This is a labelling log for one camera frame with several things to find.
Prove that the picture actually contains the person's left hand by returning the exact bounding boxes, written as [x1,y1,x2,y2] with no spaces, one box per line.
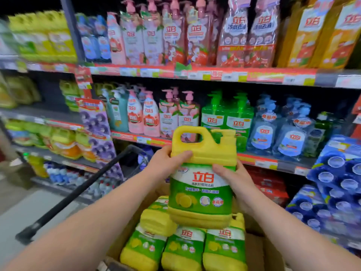
[146,145,193,183]

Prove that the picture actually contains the person's right hand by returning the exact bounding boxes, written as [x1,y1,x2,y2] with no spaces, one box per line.
[212,160,256,214]

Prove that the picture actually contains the yellow detergent jug green label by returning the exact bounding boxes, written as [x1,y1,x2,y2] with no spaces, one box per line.
[140,196,178,238]
[202,213,248,271]
[161,226,206,271]
[168,126,237,229]
[120,223,167,271]

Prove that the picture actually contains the person's right forearm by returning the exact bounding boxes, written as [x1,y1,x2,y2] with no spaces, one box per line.
[243,195,361,271]

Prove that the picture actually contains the person's left forearm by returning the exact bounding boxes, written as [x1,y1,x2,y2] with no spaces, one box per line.
[2,171,167,271]

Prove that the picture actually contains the clear pink pump bottle leaves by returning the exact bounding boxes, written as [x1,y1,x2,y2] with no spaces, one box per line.
[178,90,201,143]
[159,89,179,139]

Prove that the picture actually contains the stack of red packets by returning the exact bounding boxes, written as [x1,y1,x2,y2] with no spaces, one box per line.
[248,168,290,208]

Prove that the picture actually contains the green pump bottle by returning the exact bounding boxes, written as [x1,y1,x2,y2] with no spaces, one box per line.
[225,92,255,153]
[200,91,227,144]

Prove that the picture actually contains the pink pump bottle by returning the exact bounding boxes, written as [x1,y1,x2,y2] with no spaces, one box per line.
[143,91,161,138]
[127,89,145,135]

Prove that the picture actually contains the clear blue pump bottle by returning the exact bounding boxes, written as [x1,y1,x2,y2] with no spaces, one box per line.
[272,96,315,162]
[247,94,280,155]

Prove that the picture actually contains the teal pump bottles group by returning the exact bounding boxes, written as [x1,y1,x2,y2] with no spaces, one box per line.
[94,82,130,133]

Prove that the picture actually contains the brown cardboard box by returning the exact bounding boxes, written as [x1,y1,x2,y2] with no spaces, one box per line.
[105,180,286,271]

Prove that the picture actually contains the hanging strip of purple packs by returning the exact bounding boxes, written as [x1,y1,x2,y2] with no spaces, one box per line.
[75,98,124,181]

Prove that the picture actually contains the dark green bottle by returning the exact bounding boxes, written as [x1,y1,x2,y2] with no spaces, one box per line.
[303,111,343,158]

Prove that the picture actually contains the row of small blue bottles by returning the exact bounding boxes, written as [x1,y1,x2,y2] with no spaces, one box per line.
[44,162,122,198]

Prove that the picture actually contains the stack of blue toilet-cleaner packs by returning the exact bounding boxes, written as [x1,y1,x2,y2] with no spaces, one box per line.
[285,135,361,249]

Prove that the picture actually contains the row of pink pump bottles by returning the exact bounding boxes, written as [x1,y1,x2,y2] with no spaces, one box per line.
[120,0,224,67]

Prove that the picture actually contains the grey shelf board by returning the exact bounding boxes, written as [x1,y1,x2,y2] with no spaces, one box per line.
[0,106,85,131]
[13,144,100,174]

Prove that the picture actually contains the green detergent jugs group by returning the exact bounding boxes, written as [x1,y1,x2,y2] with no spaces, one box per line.
[59,80,82,112]

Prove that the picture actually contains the row of yellow orange jugs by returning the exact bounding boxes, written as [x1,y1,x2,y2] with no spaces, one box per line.
[4,119,98,163]

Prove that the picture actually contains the white pink squeeze bottle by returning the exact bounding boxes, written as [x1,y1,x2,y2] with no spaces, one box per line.
[107,12,127,65]

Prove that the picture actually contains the row of blue detergent bottles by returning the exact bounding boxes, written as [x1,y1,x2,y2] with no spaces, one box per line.
[76,13,111,62]

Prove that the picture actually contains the orange detergent bottle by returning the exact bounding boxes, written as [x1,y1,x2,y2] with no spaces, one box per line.
[309,0,361,70]
[276,0,335,69]

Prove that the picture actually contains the row of yellow green pouches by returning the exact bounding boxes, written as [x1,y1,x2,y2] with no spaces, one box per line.
[0,72,42,109]

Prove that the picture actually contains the row of yellow detergent bottles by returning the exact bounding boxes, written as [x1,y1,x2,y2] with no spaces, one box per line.
[8,10,78,64]

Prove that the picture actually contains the shelf rail with price tags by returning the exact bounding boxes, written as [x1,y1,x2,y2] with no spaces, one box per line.
[111,130,318,177]
[0,60,361,90]

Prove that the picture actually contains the black shopping cart handle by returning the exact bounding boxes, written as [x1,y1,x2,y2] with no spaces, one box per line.
[15,144,148,245]

